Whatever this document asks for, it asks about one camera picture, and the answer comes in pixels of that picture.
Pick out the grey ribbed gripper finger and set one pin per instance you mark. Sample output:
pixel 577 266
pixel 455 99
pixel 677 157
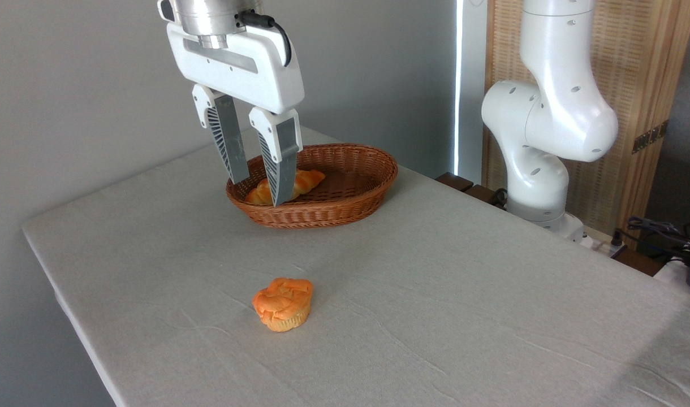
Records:
pixel 227 138
pixel 280 164

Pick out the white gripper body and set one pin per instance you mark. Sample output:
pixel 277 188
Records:
pixel 237 73

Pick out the braided golden bread loaf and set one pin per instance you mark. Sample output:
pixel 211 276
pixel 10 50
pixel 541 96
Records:
pixel 306 181

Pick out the brown wicker oval basket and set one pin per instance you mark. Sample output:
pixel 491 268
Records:
pixel 345 209

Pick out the orange muffin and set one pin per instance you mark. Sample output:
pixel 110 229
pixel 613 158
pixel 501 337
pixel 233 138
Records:
pixel 283 305

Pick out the dark brown wooden board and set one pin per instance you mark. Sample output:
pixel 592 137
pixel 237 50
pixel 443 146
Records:
pixel 455 181

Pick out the beige tablecloth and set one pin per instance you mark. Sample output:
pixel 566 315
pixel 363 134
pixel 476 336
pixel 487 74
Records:
pixel 435 311

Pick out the white power strip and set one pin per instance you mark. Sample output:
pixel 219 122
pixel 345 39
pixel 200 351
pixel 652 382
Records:
pixel 599 243

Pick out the metal screen hinge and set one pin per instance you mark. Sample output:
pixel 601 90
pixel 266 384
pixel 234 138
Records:
pixel 650 137

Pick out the white vertical door frame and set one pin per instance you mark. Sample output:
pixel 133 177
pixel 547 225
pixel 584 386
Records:
pixel 472 85

